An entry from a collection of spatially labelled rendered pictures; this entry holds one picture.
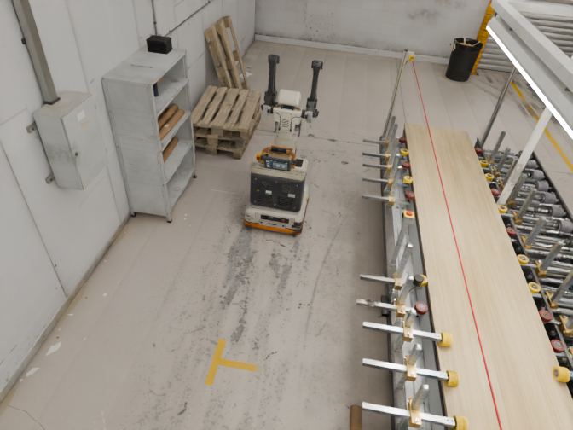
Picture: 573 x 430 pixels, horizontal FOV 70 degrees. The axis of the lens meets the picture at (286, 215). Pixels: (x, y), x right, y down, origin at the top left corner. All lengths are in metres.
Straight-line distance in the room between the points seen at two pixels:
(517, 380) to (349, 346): 1.37
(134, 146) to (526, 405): 3.61
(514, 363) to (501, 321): 0.30
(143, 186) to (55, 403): 2.07
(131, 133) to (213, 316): 1.83
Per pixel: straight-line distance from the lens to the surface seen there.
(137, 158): 4.26
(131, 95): 3.93
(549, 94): 2.19
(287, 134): 4.24
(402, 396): 2.73
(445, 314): 2.91
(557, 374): 2.93
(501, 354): 2.89
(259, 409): 3.32
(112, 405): 3.47
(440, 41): 10.07
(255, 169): 4.06
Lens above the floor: 3.01
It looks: 40 degrees down
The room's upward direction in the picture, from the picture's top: 5 degrees clockwise
